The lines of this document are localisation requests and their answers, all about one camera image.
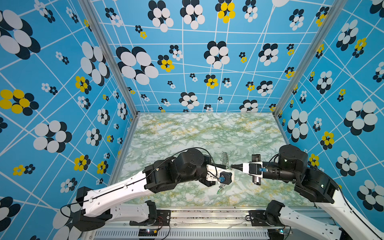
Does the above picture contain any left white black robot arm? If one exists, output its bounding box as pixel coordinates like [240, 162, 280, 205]
[72, 148, 235, 232]

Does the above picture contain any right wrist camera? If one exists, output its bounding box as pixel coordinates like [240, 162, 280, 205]
[243, 162, 268, 176]

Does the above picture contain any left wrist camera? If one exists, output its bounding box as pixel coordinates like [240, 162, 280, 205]
[213, 167, 235, 185]

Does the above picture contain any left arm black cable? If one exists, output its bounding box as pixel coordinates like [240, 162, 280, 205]
[59, 146, 220, 220]

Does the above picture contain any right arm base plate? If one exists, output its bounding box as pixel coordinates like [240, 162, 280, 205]
[245, 210, 285, 228]

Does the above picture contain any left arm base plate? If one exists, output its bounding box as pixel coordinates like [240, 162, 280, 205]
[129, 210, 172, 227]

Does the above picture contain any right aluminium corner post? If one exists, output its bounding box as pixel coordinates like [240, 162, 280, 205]
[274, 0, 349, 117]

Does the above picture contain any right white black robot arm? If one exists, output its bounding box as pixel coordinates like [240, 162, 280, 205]
[232, 145, 384, 240]

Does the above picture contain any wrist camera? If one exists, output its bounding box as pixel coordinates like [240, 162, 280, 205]
[243, 162, 268, 176]
[213, 167, 235, 185]

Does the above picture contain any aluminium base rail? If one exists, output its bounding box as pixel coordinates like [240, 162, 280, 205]
[82, 207, 348, 240]

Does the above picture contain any aluminium corner post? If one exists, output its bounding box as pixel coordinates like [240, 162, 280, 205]
[274, 0, 349, 117]
[79, 0, 138, 119]

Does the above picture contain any left aluminium corner post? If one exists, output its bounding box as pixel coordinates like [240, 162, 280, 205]
[79, 0, 138, 119]

